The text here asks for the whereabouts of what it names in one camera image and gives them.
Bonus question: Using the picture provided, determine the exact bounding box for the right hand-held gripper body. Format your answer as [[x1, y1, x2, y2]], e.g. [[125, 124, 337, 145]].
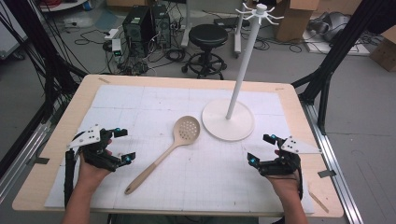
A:
[[258, 135, 322, 177]]

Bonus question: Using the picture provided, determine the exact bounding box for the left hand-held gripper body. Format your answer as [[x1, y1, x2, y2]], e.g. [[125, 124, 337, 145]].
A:
[[66, 123, 123, 173]]

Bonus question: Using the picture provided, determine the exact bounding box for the white utensil rack with hooks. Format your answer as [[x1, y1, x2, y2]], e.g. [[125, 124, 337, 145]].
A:
[[201, 2, 285, 143]]

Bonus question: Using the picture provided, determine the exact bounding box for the beige slotted spoon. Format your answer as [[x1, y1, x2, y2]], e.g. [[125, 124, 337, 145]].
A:
[[124, 115, 202, 196]]

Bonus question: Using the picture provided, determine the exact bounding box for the person's right hand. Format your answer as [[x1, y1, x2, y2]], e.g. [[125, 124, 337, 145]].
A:
[[266, 169, 303, 200]]

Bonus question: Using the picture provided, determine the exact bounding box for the person's left hand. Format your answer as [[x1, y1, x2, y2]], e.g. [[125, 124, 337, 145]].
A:
[[76, 139, 114, 189]]

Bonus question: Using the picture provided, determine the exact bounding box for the thin wooden stick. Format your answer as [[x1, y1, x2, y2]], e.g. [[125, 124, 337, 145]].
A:
[[307, 190, 331, 215]]

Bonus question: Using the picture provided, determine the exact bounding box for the white grid mat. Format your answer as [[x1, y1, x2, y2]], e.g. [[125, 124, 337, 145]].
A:
[[44, 84, 316, 216]]

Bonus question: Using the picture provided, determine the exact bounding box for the person's dark clothing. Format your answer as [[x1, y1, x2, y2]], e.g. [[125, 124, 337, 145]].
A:
[[107, 213, 260, 224]]

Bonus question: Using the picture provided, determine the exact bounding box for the white power adapter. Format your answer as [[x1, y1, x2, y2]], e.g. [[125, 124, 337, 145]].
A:
[[110, 38, 123, 57]]

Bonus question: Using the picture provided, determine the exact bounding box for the white power strip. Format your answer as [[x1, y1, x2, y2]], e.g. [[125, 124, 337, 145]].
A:
[[104, 28, 120, 41]]

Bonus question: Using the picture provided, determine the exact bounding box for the white metal stand leg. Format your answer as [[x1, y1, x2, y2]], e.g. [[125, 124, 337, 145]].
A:
[[180, 0, 192, 49], [233, 11, 244, 59]]

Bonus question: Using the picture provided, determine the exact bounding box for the large black computer tower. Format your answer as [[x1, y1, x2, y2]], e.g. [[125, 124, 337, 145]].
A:
[[121, 5, 154, 59]]

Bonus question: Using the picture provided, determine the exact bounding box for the small black computer tower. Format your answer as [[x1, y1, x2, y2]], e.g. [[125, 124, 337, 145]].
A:
[[150, 4, 173, 50]]

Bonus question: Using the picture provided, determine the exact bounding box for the white floor board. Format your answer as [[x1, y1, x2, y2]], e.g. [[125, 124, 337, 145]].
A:
[[303, 29, 372, 57]]

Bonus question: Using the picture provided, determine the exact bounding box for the tall cardboard box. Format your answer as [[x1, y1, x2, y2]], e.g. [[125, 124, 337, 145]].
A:
[[273, 0, 320, 44]]

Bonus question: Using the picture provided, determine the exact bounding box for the black round stool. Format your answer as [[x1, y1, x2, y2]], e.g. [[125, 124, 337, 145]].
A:
[[180, 23, 230, 80]]

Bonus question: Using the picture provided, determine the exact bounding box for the flat black box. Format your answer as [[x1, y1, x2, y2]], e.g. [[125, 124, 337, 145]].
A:
[[213, 16, 250, 29]]

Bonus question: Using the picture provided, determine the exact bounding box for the round white table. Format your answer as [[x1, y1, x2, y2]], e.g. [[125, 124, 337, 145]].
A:
[[38, 0, 89, 13]]

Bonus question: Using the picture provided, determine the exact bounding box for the low cardboard box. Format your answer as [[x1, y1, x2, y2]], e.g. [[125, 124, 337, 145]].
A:
[[369, 25, 396, 74]]

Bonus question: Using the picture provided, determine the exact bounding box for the aluminium rail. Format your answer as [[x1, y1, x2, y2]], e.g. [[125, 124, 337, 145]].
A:
[[299, 101, 364, 224], [0, 102, 64, 203]]

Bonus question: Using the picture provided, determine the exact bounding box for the black frame stand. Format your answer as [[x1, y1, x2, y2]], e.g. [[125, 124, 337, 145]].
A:
[[291, 0, 396, 135], [2, 0, 89, 117]]

